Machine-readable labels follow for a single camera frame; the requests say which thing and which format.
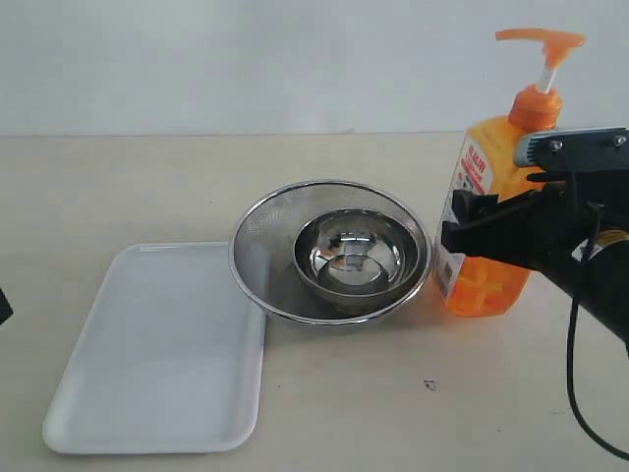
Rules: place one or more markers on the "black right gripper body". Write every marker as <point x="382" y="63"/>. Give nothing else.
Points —
<point x="548" y="230"/>

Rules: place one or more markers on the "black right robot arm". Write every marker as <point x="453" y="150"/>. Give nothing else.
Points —
<point x="604" y="296"/>

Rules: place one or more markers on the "small stainless steel bowl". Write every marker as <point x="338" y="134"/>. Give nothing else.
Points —
<point x="356" y="257"/>

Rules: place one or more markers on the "orange dish soap pump bottle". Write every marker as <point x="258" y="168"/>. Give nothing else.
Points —
<point x="477" y="287"/>

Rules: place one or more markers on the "steel mesh strainer bowl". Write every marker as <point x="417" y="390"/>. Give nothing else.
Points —
<point x="261" y="253"/>

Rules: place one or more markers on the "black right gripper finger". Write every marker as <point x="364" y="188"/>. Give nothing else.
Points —
<point x="469" y="207"/>

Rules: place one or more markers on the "white rectangular plastic tray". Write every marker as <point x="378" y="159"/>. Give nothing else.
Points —
<point x="168" y="360"/>

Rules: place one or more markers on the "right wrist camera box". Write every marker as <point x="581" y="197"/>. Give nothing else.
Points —
<point x="580" y="150"/>

